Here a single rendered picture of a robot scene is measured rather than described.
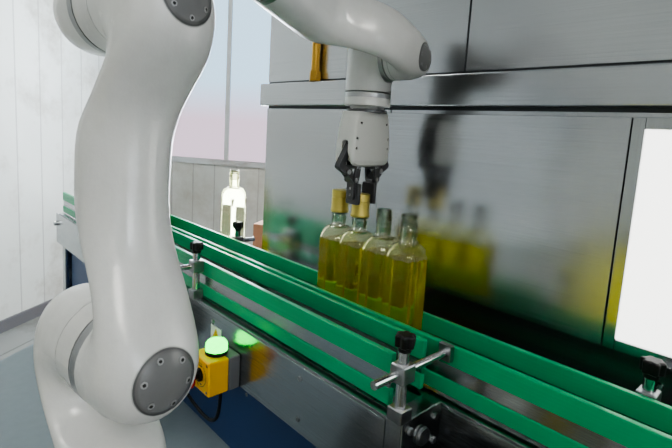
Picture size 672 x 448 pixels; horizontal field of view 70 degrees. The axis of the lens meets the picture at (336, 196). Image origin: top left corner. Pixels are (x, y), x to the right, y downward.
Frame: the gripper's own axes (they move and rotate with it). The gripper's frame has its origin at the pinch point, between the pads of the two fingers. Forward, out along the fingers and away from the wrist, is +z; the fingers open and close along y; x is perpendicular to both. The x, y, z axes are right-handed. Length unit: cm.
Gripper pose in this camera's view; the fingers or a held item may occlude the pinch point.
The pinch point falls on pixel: (361, 192)
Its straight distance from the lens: 90.5
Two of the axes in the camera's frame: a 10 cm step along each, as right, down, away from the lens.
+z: -0.6, 9.9, 1.3
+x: 6.8, 1.4, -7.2
